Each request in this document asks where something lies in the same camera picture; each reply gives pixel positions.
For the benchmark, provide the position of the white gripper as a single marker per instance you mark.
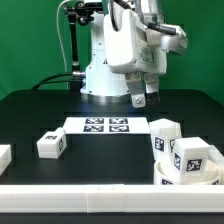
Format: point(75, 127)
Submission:
point(127, 51)

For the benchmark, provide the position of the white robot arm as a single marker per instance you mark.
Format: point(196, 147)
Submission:
point(101, 83)

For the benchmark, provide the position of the paper sheet with markers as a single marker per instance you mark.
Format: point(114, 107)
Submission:
point(106, 125)

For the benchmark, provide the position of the white front fence bar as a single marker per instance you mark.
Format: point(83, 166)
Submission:
point(111, 198)

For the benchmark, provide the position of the white left fence bar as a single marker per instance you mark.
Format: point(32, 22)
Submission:
point(5, 157)

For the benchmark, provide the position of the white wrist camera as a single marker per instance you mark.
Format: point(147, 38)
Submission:
point(171, 39)

